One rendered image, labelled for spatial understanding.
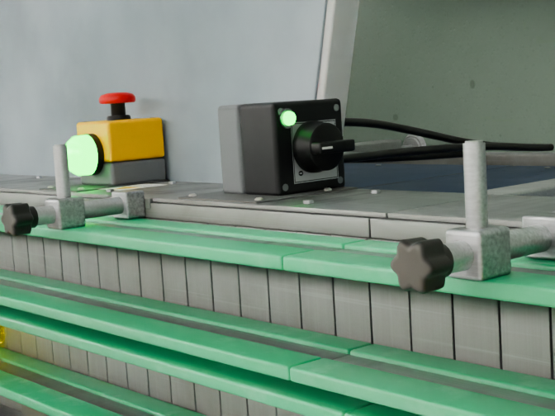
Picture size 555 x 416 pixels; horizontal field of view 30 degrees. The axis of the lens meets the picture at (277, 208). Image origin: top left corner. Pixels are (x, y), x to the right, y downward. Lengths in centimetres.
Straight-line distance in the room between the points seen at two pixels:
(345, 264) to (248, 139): 29
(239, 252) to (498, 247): 21
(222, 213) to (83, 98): 47
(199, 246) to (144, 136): 40
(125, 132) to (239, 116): 24
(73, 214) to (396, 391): 40
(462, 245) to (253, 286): 32
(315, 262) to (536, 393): 15
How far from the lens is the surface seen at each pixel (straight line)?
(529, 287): 54
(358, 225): 74
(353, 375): 66
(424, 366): 68
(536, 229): 60
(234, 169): 92
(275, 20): 99
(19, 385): 108
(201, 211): 89
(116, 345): 88
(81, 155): 111
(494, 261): 56
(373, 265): 62
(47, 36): 137
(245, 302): 85
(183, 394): 96
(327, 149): 86
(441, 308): 70
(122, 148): 112
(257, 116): 88
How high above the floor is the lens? 139
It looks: 39 degrees down
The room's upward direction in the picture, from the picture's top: 99 degrees counter-clockwise
